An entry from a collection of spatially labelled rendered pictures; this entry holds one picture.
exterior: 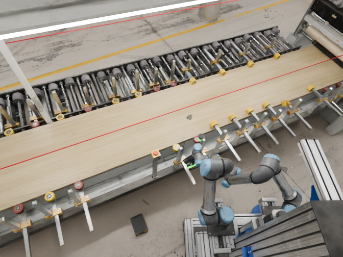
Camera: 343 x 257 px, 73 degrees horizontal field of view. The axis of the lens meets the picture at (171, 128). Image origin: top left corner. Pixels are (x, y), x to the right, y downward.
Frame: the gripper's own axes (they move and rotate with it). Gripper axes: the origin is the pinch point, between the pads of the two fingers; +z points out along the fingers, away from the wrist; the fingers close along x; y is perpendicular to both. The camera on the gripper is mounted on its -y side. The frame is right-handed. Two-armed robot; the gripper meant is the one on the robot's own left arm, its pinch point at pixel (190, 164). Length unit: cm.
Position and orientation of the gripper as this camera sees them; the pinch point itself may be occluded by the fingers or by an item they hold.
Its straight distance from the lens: 231.1
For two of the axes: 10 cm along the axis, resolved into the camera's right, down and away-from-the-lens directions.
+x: -4.3, -7.7, 4.7
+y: 9.0, -3.2, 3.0
